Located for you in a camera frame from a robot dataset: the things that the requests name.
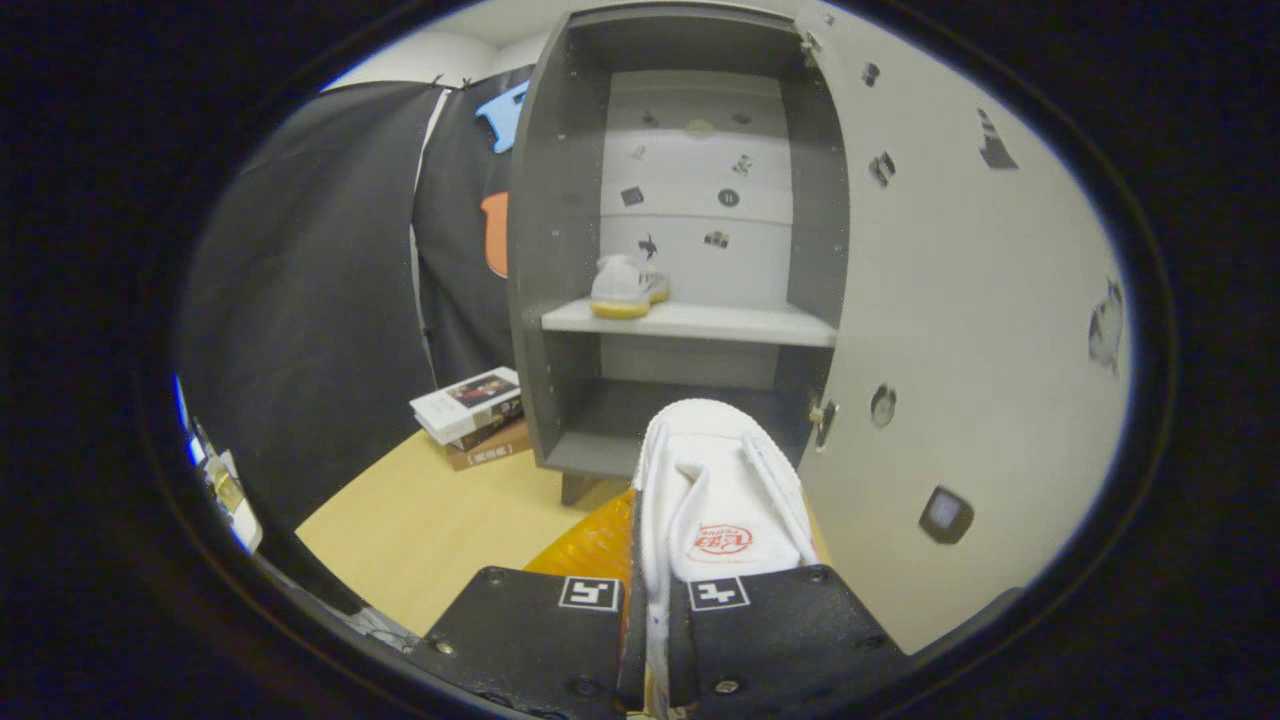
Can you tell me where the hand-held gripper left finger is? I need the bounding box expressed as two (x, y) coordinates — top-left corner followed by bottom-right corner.
(404, 489), (642, 720)

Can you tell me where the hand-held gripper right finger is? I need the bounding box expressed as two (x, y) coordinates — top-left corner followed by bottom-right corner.
(668, 565), (913, 713)

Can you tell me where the white shoe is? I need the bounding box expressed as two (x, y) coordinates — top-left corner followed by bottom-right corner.
(631, 397), (822, 720)
(589, 252), (672, 321)

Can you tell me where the light grey shoe cabinet door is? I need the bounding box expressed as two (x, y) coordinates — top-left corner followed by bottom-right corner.
(795, 0), (1137, 657)

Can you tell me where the dark grey shoe cabinet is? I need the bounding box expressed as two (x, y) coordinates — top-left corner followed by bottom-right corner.
(506, 4), (852, 507)

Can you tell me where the stack of books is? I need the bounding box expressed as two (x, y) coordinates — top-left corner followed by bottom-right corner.
(409, 365), (532, 472)

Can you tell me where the black backdrop cloth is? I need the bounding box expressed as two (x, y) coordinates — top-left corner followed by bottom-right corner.
(180, 64), (537, 533)

